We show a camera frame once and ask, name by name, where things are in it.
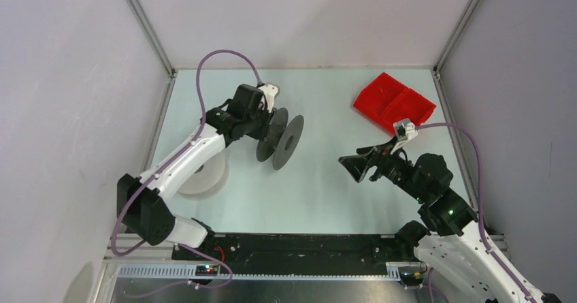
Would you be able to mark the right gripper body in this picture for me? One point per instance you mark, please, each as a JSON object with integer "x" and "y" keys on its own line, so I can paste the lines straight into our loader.
{"x": 390, "y": 165}

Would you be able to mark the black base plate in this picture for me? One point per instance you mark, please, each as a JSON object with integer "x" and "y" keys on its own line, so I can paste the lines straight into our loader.
{"x": 307, "y": 255}

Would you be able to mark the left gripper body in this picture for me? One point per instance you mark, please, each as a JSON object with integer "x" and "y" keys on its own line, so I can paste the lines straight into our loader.
{"x": 258, "y": 122}

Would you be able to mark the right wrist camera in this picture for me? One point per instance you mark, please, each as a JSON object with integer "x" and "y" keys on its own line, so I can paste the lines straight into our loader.
{"x": 405, "y": 130}

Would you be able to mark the white translucent spool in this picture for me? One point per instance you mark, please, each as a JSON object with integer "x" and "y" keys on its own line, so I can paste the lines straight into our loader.
{"x": 208, "y": 180}

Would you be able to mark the dark grey spool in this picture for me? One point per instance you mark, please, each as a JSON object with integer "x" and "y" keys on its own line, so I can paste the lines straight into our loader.
{"x": 282, "y": 139}

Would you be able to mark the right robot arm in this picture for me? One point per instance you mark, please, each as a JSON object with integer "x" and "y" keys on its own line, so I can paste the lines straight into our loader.
{"x": 447, "y": 238}

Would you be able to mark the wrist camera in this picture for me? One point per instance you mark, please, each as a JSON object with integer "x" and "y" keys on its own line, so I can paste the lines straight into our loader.
{"x": 405, "y": 130}
{"x": 270, "y": 93}

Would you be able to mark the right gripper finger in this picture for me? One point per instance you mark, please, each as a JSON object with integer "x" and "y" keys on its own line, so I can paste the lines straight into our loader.
{"x": 358, "y": 165}
{"x": 372, "y": 149}

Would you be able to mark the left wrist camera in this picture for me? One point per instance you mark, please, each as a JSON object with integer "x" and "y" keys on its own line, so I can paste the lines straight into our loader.
{"x": 270, "y": 93}

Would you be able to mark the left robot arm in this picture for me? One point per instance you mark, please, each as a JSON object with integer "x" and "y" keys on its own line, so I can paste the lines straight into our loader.
{"x": 142, "y": 201}

